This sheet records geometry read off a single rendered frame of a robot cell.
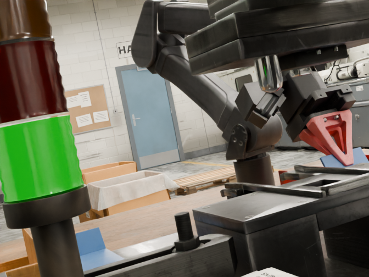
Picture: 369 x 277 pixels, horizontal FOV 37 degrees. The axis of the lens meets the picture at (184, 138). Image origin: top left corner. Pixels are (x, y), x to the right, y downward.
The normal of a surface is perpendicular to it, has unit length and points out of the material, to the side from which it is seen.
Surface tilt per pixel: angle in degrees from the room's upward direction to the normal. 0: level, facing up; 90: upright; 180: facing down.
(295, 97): 91
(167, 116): 90
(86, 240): 60
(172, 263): 90
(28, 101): 76
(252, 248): 90
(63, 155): 104
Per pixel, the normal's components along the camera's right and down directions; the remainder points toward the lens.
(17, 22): 0.37, -0.28
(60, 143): 0.76, 0.13
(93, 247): 0.25, -0.51
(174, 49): 0.31, -0.79
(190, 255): 0.38, -0.03
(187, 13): -0.71, 0.13
